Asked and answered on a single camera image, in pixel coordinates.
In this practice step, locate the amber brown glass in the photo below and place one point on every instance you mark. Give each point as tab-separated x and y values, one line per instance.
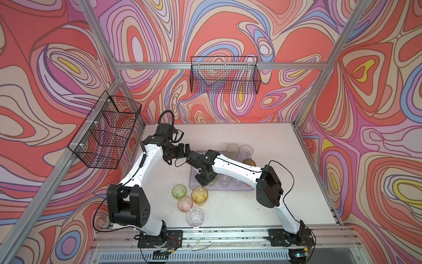
249	162

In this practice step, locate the small clear glass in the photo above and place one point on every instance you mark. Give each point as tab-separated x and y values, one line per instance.
238	183

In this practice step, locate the aluminium front rail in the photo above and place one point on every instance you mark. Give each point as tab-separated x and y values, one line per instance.
255	238

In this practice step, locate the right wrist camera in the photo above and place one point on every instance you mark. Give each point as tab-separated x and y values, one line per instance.
195	160

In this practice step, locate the pale green small glass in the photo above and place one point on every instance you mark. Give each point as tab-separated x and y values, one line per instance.
213	182

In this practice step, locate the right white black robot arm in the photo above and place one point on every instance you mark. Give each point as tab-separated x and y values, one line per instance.
264	180

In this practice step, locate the bright green glass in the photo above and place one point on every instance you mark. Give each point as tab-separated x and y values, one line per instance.
179	191

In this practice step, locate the large pale green glass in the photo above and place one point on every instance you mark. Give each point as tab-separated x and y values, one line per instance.
233	151

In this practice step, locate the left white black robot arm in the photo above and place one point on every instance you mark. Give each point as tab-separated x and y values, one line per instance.
127	202

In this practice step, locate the pink glass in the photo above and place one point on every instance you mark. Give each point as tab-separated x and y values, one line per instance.
185	204

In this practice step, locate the black wire basket left wall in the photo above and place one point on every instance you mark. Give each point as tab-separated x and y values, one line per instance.
105	133

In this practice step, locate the lavender rectangular plastic tray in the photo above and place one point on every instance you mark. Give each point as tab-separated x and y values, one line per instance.
221	164

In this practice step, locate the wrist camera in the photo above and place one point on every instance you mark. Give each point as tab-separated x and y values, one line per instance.
195	160
169	132

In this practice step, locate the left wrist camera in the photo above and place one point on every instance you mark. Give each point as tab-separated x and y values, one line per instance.
169	132

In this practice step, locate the yellow glass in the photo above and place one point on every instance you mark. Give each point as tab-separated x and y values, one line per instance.
199	195

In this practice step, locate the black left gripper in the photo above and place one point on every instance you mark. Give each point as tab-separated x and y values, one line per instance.
181	153

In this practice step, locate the black wire basket wall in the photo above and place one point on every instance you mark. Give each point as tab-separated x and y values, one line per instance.
105	133
225	75

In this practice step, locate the black wire basket back wall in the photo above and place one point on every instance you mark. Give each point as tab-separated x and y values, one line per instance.
225	75

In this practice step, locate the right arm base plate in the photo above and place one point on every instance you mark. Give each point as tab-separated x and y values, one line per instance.
280	237

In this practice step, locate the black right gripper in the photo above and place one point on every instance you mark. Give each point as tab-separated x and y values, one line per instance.
204	182

